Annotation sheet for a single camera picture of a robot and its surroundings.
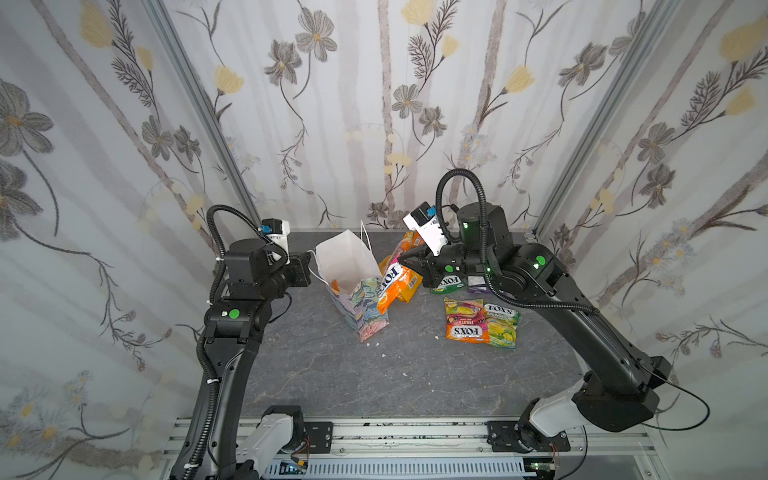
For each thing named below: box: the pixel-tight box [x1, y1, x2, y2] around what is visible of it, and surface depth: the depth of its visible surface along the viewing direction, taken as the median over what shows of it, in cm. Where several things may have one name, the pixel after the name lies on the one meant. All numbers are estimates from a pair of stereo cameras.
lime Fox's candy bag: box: [484, 302, 521, 349], surface depth 92 cm
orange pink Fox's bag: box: [377, 231, 425, 314], surface depth 62 cm
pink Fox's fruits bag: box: [444, 297, 490, 344], surface depth 93 cm
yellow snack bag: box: [377, 240, 424, 314], surface depth 62 cm
